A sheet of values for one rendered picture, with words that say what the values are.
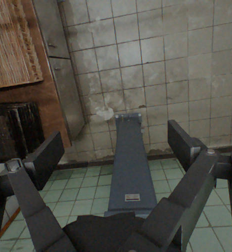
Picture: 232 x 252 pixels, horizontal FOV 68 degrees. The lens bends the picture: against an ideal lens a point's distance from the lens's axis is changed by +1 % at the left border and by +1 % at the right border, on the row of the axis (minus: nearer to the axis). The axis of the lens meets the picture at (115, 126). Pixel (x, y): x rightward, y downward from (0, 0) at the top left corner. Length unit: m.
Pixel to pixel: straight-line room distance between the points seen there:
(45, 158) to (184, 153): 0.13
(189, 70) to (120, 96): 0.66
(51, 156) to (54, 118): 1.03
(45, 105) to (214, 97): 1.47
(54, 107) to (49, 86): 0.13
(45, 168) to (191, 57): 1.65
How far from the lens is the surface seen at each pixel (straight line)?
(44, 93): 1.20
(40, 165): 0.17
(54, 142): 0.20
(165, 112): 1.75
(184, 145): 0.16
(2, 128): 1.04
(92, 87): 1.69
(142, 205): 0.71
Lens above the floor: 1.65
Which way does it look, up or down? 70 degrees down
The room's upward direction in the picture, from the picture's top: 171 degrees counter-clockwise
